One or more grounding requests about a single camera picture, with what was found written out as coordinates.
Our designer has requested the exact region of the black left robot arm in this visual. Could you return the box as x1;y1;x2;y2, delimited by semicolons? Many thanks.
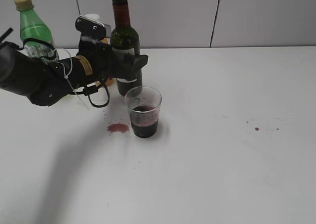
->
0;40;148;106

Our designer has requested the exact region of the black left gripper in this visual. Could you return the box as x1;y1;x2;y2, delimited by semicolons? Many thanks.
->
77;37;149;81

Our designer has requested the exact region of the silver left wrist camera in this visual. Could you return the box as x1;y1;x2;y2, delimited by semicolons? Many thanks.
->
75;15;112;40

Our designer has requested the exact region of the transparent plastic cup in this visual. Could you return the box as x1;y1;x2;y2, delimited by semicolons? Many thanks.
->
124;86;162;138

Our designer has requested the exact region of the spilled red wine puddle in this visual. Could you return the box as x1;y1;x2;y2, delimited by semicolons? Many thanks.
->
107;123;129;133

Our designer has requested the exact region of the black cable with ferrite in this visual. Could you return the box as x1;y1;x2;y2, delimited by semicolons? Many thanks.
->
82;73;110;108

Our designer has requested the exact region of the orange juice bottle white cap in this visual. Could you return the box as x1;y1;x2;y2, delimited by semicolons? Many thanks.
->
86;13;117;88

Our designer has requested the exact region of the dark red wine bottle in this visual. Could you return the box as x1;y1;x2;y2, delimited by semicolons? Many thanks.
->
110;0;142;96

